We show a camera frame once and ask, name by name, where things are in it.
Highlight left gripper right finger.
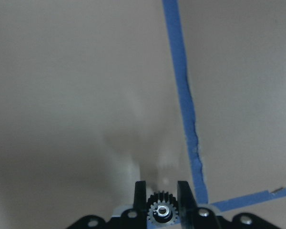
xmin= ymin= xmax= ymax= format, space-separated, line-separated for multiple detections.
xmin=177 ymin=181 xmax=197 ymax=229

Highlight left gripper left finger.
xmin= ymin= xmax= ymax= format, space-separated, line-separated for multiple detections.
xmin=133 ymin=181 xmax=148 ymax=229

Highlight black bearing gear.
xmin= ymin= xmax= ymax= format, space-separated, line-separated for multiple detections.
xmin=147 ymin=191 xmax=179 ymax=227

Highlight brown paper table mat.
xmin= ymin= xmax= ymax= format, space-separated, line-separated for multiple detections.
xmin=0 ymin=0 xmax=286 ymax=229

